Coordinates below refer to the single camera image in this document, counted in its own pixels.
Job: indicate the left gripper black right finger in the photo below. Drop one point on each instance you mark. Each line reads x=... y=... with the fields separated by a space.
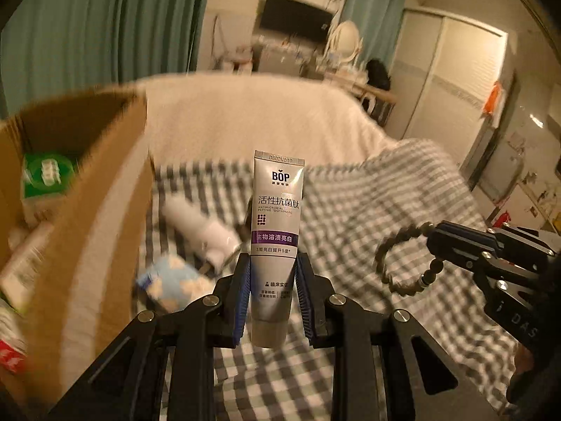
x=387 y=366

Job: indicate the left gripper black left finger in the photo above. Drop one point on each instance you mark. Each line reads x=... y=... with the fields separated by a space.
x=163 y=359

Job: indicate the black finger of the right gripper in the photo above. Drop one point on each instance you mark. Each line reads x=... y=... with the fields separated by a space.
x=460 y=245

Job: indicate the white BOP toothpaste tube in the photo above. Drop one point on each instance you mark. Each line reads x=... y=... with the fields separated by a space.
x=276 y=208

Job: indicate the green white medicine box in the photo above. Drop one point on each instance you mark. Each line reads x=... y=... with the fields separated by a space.
x=46 y=178

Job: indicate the red floss pick box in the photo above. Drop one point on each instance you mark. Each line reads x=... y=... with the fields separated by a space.
x=11 y=359

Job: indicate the blue cloud tissue pack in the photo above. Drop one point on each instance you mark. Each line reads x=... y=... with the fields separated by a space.
x=172 y=283

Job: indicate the checkered bed sheet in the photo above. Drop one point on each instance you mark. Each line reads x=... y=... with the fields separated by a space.
x=348 y=210

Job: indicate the cardboard box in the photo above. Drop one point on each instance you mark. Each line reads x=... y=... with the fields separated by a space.
x=82 y=298

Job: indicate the wooden vanity desk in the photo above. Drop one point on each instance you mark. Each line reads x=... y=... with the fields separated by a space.
x=380 y=102

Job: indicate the white louvered wardrobe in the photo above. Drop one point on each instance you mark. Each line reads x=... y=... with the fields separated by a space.
x=445 y=69

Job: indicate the black bag on chair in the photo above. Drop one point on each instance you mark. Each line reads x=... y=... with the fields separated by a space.
x=378 y=76

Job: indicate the round vanity mirror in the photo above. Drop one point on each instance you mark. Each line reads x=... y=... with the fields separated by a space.
x=344 y=44

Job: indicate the cream quilted blanket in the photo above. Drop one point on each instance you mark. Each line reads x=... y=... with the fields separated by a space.
x=213 y=116

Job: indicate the teal curtain right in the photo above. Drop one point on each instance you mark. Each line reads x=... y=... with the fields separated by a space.
x=378 y=23

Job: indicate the teal curtain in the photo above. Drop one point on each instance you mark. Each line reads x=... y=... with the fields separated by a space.
x=50 y=47
x=378 y=23

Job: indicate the teal curtain left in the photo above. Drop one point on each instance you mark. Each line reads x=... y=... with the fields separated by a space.
x=50 y=47

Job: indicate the black wall television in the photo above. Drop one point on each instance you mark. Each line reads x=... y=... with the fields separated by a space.
x=296 y=19

